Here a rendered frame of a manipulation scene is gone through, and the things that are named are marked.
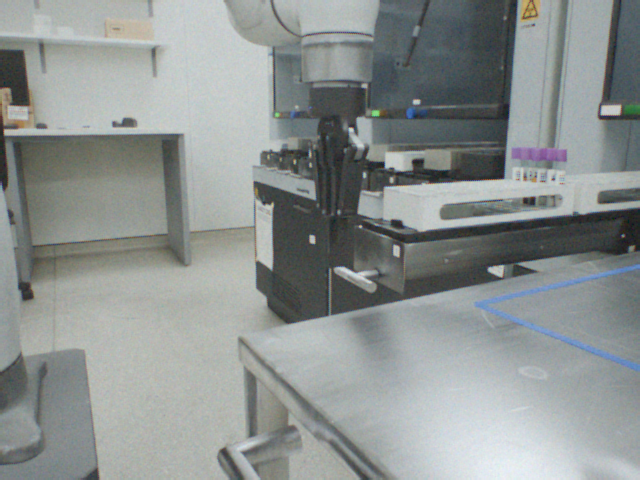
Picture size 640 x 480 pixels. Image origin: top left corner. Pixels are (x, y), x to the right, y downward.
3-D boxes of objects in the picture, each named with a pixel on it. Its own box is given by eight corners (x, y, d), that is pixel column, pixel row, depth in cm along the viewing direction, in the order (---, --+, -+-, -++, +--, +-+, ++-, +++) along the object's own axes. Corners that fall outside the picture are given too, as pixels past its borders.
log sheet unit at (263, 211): (256, 261, 273) (254, 192, 265) (275, 275, 249) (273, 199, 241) (251, 262, 272) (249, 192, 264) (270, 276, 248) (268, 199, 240)
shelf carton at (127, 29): (107, 38, 345) (105, 18, 342) (105, 42, 364) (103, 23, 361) (154, 41, 356) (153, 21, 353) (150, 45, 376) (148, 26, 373)
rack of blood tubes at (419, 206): (525, 213, 94) (528, 177, 93) (573, 223, 85) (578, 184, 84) (380, 228, 82) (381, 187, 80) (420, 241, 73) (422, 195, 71)
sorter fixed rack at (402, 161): (461, 168, 175) (462, 149, 174) (482, 171, 166) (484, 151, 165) (383, 172, 163) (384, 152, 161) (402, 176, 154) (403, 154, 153)
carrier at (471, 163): (498, 180, 129) (499, 154, 127) (491, 180, 128) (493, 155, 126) (465, 175, 139) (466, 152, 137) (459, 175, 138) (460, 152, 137)
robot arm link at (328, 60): (351, 45, 73) (351, 90, 74) (289, 41, 69) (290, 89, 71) (387, 36, 65) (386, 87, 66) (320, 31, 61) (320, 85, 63)
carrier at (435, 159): (456, 174, 142) (457, 151, 141) (450, 174, 141) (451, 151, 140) (429, 170, 152) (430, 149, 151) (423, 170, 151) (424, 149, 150)
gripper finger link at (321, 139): (321, 132, 69) (317, 132, 71) (321, 217, 72) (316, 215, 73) (348, 132, 71) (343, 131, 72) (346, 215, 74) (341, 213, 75)
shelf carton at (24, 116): (4, 128, 330) (-1, 88, 325) (7, 127, 349) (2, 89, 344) (35, 128, 337) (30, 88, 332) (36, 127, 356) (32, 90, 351)
